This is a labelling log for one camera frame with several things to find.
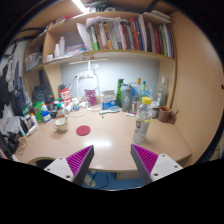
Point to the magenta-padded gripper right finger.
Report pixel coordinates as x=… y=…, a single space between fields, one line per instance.
x=146 y=160

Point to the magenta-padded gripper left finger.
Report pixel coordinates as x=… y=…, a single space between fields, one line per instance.
x=78 y=161

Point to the clear yellow-capped water bottle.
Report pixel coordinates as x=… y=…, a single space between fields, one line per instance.
x=141 y=123

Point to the flat round red coaster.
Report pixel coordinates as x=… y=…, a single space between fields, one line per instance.
x=83 y=130

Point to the cream ceramic cup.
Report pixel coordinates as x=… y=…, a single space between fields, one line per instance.
x=61 y=124

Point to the small white tube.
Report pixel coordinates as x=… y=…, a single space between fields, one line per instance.
x=130 y=114

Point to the brown ceramic mug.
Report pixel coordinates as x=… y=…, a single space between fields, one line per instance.
x=164 y=114

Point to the brown bottle with green cap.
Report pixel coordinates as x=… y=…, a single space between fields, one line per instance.
x=60 y=110

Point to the white bottle with blue cap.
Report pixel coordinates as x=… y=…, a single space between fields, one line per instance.
x=46 y=116

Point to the light blue hairbrush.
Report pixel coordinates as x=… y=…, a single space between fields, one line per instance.
x=112 y=110

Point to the green plastic container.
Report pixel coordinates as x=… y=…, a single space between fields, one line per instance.
x=38 y=111

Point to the magenta pouch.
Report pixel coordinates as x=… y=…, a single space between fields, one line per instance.
x=90 y=97

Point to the clear glass bottle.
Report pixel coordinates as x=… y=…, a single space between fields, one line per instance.
x=162 y=95

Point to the white and blue box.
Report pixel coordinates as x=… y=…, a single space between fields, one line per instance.
x=108 y=101

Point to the red and white canister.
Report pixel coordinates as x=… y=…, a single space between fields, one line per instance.
x=65 y=95

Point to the black bag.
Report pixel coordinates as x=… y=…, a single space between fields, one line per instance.
x=8 y=143

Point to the black box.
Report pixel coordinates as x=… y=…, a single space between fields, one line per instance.
x=38 y=94

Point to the white light bar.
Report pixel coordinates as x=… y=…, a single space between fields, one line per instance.
x=88 y=61

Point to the wooden shelf unit with books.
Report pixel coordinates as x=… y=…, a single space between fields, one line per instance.
x=110 y=53

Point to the white wall power strip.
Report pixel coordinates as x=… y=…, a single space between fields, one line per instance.
x=85 y=74

